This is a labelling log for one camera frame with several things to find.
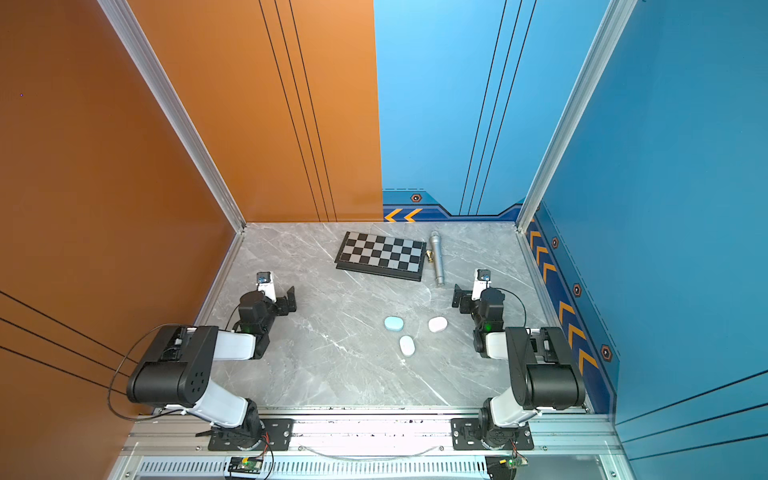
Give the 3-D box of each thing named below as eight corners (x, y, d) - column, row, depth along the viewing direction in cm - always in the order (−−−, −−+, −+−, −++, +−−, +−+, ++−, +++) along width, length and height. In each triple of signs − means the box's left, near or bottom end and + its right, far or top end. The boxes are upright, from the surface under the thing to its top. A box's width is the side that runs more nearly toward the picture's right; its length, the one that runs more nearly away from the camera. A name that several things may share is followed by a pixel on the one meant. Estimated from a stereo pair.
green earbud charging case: (402, 358, 87) (402, 355, 86) (397, 339, 91) (397, 336, 89) (417, 354, 88) (417, 351, 86) (411, 336, 92) (411, 333, 90)
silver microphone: (436, 285, 104) (437, 280, 101) (430, 237, 118) (431, 231, 116) (444, 285, 104) (446, 280, 101) (438, 237, 118) (439, 231, 116)
